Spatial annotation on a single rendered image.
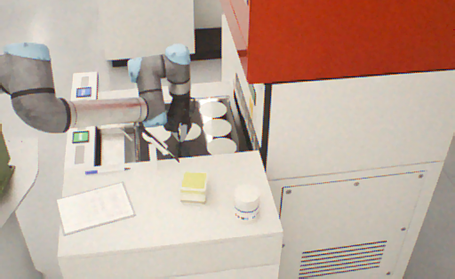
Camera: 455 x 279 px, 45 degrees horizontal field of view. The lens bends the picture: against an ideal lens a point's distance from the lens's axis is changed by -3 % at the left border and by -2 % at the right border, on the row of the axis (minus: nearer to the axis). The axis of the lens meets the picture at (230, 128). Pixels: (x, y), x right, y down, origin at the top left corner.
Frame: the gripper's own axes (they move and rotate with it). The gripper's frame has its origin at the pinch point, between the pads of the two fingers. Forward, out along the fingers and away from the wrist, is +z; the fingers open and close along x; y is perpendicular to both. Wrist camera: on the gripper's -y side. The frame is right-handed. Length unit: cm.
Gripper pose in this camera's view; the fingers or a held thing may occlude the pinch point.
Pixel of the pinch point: (179, 139)
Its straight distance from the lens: 193.4
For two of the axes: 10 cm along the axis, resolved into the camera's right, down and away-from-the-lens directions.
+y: 2.8, -6.0, 7.5
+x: -9.6, -1.9, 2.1
